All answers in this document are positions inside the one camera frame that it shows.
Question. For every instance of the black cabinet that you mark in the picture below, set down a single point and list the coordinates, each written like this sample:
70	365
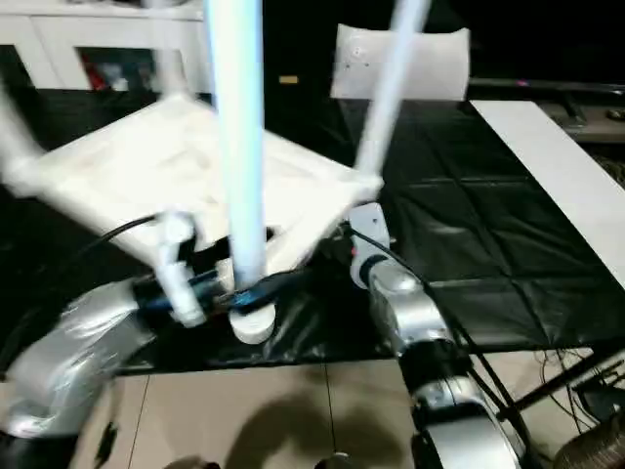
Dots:
303	39

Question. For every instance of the small yellow label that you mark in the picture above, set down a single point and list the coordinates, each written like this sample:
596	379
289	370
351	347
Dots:
288	80

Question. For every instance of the white plastic table leg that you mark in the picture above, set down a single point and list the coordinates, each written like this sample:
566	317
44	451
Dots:
15	147
174	68
239	147
386	107

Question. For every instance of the black robot right foot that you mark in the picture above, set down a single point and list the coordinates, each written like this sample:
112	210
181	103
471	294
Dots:
337	462

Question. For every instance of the black work table foot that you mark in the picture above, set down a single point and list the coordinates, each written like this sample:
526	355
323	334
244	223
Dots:
566	381

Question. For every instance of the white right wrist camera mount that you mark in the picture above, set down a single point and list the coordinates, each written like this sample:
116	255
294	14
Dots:
371	225

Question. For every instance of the black robot left foot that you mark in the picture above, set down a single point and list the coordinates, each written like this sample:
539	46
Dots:
190	463

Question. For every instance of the white plastic bag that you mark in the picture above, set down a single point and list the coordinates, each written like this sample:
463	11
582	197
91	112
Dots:
439	63

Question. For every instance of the red bottle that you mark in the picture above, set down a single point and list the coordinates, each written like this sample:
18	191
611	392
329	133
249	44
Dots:
93	70

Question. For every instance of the white cabinet with glass doors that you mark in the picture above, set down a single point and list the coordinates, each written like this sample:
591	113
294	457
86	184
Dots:
98	39

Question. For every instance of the black bar with red mark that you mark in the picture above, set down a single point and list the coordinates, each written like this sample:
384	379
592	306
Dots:
547	88

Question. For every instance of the black robot foot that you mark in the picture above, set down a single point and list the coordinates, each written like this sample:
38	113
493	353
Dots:
190	463
337	462

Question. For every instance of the white side table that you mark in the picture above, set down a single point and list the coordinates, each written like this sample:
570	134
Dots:
566	166

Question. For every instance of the black work mat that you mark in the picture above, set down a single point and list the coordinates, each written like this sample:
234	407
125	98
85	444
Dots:
488	225

